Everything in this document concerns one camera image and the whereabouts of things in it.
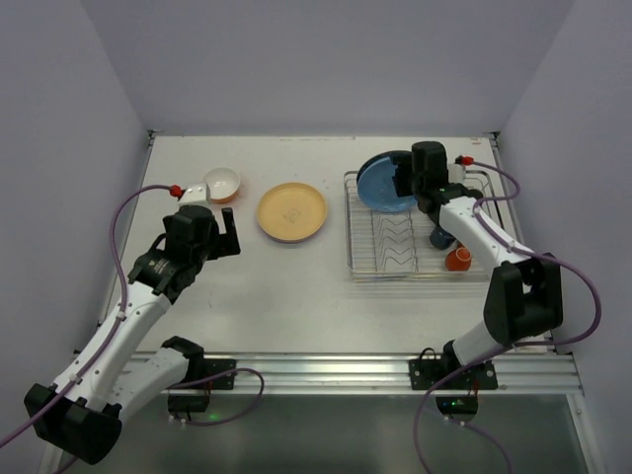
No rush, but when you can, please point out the orange bowl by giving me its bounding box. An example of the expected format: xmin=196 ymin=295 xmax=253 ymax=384
xmin=203 ymin=167 xmax=241 ymax=203

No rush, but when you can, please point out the light blue plate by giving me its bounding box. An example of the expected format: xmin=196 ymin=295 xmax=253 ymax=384
xmin=356 ymin=159 xmax=417 ymax=213

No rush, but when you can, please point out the yellow plate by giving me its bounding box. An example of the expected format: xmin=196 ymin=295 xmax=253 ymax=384
xmin=256 ymin=182 xmax=328 ymax=238

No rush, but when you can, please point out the purple plate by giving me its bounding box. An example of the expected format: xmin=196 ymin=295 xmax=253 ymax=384
xmin=263 ymin=230 xmax=318 ymax=245

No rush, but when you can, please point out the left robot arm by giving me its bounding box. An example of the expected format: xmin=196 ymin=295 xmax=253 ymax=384
xmin=24 ymin=205 xmax=241 ymax=465

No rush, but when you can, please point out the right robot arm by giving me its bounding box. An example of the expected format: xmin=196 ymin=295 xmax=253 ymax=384
xmin=392 ymin=141 xmax=563 ymax=387

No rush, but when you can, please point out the dark teal plate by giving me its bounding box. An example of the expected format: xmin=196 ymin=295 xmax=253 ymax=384
xmin=363 ymin=150 xmax=411 ymax=166

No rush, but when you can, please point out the blue mug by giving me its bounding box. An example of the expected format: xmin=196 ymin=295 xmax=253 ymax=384
xmin=429 ymin=226 xmax=455 ymax=250

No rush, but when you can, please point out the orange mug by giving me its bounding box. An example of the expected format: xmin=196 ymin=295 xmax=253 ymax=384
xmin=444 ymin=246 xmax=472 ymax=272

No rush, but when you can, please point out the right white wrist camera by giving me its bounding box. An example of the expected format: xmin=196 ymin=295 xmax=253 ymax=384
xmin=447 ymin=155 xmax=474 ymax=185

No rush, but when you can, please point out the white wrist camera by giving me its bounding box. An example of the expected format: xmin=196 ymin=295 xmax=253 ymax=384
xmin=169 ymin=183 xmax=211 ymax=206
xmin=447 ymin=155 xmax=474 ymax=185

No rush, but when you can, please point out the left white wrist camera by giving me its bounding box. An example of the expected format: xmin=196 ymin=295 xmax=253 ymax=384
xmin=169 ymin=183 xmax=211 ymax=206

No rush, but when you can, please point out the wire dish rack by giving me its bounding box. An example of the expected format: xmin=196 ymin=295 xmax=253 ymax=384
xmin=344 ymin=171 xmax=488 ymax=283

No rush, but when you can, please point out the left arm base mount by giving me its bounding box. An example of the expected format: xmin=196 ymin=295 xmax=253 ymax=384
xmin=167 ymin=357 xmax=238 ymax=421

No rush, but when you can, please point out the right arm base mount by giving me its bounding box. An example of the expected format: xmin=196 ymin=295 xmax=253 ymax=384
xmin=408 ymin=348 xmax=499 ymax=422

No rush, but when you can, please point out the aluminium mounting rail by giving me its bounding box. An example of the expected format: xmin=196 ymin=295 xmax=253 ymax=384
xmin=122 ymin=352 xmax=584 ymax=396

